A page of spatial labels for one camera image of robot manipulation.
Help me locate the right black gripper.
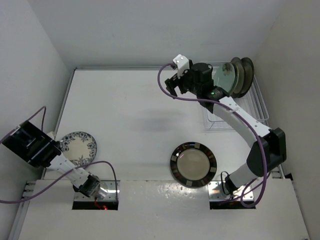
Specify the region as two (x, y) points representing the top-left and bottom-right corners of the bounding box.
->
(165, 65), (201, 99)

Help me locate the small teal flower plate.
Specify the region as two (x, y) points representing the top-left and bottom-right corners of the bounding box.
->
(213, 62), (238, 95)

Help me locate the grey rim cream plate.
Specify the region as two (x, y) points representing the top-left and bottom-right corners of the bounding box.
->
(239, 57), (255, 98)
(231, 57), (245, 99)

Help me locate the blue floral white plate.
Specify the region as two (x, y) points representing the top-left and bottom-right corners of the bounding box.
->
(58, 131), (98, 168)

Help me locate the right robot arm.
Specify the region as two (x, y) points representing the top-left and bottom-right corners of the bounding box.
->
(161, 54), (287, 195)

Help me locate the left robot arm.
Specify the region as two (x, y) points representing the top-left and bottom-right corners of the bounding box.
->
(0, 121), (101, 198)

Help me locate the black patterned rim plate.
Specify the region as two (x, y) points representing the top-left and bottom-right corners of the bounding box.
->
(169, 141), (217, 189)

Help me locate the white front cover board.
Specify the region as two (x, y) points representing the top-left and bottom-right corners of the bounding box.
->
(19, 179), (309, 240)

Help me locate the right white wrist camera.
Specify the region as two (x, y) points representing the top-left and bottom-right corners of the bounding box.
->
(172, 54), (190, 78)

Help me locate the white wire dish rack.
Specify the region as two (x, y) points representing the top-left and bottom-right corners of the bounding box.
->
(208, 62), (269, 124)

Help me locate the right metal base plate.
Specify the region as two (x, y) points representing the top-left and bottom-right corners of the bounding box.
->
(207, 180), (254, 202)

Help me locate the metal base plate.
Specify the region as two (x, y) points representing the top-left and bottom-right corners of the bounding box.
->
(73, 180), (120, 202)
(207, 180), (254, 202)

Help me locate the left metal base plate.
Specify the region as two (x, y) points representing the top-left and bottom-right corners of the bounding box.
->
(73, 180), (120, 202)

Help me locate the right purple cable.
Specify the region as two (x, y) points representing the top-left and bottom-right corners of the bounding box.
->
(157, 62), (272, 208)

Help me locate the purple cable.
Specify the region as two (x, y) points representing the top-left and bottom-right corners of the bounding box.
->
(0, 105), (117, 205)
(157, 62), (272, 208)

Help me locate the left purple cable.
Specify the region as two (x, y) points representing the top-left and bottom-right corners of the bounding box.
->
(0, 105), (117, 205)

